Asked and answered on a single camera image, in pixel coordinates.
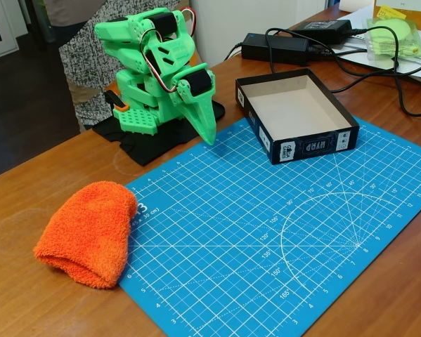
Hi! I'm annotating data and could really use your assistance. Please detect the orange terry cloth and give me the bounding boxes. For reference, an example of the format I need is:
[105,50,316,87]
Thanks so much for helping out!
[33,180,138,290]

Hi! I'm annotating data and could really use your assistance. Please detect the black and orange table clamp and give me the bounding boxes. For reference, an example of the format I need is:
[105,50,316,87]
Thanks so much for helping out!
[104,89,129,112]

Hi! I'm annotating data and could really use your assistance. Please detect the black power adapter blue dot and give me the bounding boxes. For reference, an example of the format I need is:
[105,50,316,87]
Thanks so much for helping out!
[240,33,310,67]

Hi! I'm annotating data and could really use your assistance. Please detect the black cardboard game box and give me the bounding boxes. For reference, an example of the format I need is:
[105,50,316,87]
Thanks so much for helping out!
[235,68,359,166]

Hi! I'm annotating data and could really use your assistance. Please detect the person in speckled grey garment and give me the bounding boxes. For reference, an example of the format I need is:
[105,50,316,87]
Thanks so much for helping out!
[43,0,193,133]

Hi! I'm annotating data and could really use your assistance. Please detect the blue A3 cutting mat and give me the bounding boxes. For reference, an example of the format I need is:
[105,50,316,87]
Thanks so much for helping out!
[119,117,421,337]

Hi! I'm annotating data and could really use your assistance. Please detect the black power adapter white label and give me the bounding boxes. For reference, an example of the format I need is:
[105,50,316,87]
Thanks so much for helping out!
[294,19,354,46]

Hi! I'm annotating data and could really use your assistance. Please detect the white paper sheets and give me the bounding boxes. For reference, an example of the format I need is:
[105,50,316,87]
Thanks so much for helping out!
[336,10,421,87]

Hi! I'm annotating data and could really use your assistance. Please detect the yellow sticky note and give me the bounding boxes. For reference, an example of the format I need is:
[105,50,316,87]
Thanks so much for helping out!
[377,5,408,20]

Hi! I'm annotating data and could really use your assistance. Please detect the clear bag with green parts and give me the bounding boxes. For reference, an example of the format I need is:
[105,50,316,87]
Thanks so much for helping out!
[366,16,421,61]

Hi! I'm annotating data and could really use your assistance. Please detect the red white black servo cable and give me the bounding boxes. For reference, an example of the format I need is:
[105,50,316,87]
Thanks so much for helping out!
[139,27,183,94]
[180,6,197,38]

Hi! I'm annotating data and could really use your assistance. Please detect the short black adapter cable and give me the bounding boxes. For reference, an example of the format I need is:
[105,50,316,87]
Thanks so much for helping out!
[224,41,245,61]

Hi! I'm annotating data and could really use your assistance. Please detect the black plastic base plate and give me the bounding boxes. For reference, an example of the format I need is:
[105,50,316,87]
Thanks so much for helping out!
[92,100,226,166]

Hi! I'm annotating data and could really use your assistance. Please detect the black adapter output cable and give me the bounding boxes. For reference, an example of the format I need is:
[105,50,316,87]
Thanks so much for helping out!
[306,44,421,94]

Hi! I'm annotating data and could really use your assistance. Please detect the white door frame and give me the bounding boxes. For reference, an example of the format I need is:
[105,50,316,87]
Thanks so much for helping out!
[0,0,20,63]

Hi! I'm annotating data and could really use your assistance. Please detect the long looping black power cable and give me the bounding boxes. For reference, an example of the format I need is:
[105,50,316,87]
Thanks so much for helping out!
[265,26,421,117]

